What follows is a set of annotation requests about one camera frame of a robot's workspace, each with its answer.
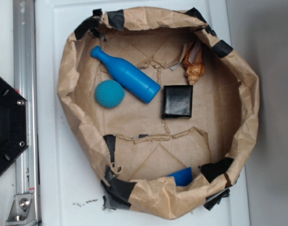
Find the aluminium rail frame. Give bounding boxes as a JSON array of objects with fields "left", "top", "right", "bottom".
[{"left": 13, "top": 0, "right": 41, "bottom": 226}]

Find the metal corner bracket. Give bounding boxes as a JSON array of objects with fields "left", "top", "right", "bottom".
[{"left": 5, "top": 193, "right": 36, "bottom": 226}]

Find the brown paper bag bin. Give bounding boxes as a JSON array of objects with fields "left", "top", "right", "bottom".
[{"left": 57, "top": 7, "right": 260, "bottom": 219}]

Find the blue foam ball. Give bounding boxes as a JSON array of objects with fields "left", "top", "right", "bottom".
[{"left": 95, "top": 80, "right": 125, "bottom": 108}]

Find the black square box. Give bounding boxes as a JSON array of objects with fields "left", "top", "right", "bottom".
[{"left": 162, "top": 85, "right": 193, "bottom": 119}]

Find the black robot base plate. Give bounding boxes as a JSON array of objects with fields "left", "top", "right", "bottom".
[{"left": 0, "top": 77, "right": 28, "bottom": 177}]

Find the orange seashell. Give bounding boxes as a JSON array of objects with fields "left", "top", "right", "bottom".
[{"left": 183, "top": 40, "right": 206, "bottom": 85}]

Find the blue plastic bottle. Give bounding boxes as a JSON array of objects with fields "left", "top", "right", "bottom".
[{"left": 91, "top": 46, "right": 161, "bottom": 104}]

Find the blue sponge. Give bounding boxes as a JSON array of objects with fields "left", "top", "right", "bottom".
[{"left": 167, "top": 167, "right": 193, "bottom": 186}]

